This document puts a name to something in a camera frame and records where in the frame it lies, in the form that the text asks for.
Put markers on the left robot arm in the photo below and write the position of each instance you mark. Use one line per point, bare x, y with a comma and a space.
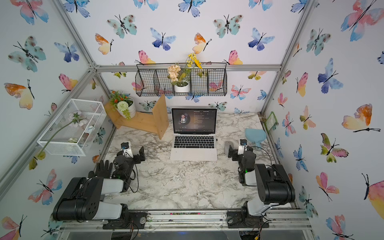
83, 199

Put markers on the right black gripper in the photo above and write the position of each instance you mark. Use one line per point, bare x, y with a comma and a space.
234, 152

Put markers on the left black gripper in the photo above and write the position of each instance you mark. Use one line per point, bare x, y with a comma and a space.
137, 160

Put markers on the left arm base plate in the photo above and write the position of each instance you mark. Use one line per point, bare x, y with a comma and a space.
128, 221

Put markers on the green framed card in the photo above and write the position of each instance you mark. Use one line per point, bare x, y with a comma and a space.
271, 122

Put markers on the pink artificial flower stem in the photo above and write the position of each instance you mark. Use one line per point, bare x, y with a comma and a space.
76, 119

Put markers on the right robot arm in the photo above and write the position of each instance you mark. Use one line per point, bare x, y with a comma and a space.
274, 187

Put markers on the wooden corner shelf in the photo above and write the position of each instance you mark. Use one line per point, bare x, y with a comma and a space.
156, 123

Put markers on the white pot beige flowers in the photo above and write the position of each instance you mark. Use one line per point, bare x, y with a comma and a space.
181, 76

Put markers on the black wire wall basket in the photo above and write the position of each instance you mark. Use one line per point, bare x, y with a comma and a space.
152, 80

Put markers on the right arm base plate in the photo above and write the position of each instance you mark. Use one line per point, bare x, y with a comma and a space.
242, 220

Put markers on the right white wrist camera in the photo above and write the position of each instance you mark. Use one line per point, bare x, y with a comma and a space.
243, 146

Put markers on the aluminium front rail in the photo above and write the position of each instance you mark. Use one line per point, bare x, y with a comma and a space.
199, 220

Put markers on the silver laptop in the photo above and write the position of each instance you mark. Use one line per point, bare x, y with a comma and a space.
194, 134

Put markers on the white wire mesh box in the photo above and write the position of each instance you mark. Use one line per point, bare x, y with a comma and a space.
74, 129

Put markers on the white pot green plant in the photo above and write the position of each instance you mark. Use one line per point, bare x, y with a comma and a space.
123, 103

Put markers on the grey wireless mouse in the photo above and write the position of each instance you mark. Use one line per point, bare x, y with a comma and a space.
226, 147

